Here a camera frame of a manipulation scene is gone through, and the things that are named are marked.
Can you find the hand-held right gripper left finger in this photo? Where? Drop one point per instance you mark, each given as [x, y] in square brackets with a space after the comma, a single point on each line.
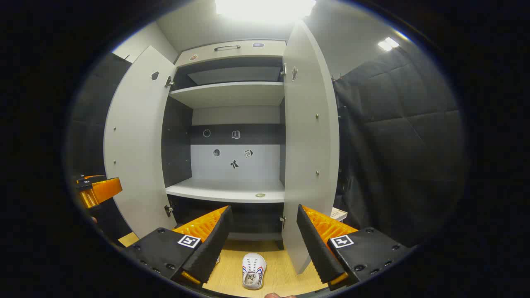
[213, 244]

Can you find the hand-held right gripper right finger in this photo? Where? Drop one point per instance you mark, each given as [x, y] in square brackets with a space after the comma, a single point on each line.
[316, 248]

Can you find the black backdrop cloth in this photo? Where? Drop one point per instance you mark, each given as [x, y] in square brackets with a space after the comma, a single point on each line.
[405, 145]

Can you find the white grey shoe cabinet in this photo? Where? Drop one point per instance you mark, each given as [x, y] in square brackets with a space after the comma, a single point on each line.
[232, 97]

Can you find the white cabinet door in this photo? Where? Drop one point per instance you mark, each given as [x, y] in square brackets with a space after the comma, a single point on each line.
[136, 145]
[310, 145]

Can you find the tan cover book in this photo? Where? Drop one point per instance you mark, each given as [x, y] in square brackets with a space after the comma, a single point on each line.
[338, 214]

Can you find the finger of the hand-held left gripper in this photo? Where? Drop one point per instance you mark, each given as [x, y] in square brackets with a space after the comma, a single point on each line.
[103, 191]
[91, 179]

